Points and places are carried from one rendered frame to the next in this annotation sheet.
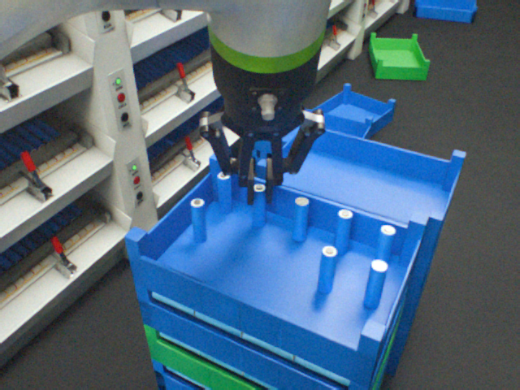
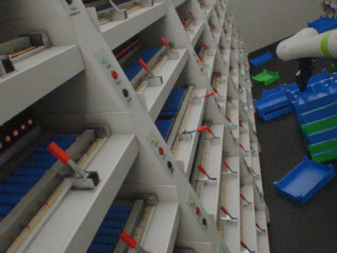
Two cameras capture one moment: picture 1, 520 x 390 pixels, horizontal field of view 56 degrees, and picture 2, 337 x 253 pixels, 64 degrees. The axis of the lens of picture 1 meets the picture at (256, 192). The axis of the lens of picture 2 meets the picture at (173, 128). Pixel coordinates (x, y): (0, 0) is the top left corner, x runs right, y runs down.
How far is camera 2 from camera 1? 140 cm
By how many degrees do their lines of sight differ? 17
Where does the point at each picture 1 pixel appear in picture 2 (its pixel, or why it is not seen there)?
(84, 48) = (235, 96)
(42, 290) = (255, 159)
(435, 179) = (322, 78)
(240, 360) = (325, 113)
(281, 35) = not seen: hidden behind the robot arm
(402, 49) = (263, 75)
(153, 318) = (303, 120)
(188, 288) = (310, 104)
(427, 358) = not seen: outside the picture
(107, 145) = (245, 118)
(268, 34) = not seen: hidden behind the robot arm
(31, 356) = (263, 177)
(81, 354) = (274, 169)
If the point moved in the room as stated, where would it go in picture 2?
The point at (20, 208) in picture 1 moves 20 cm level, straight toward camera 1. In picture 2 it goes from (245, 135) to (272, 135)
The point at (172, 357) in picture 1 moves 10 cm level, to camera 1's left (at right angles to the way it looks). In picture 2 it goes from (309, 128) to (296, 137)
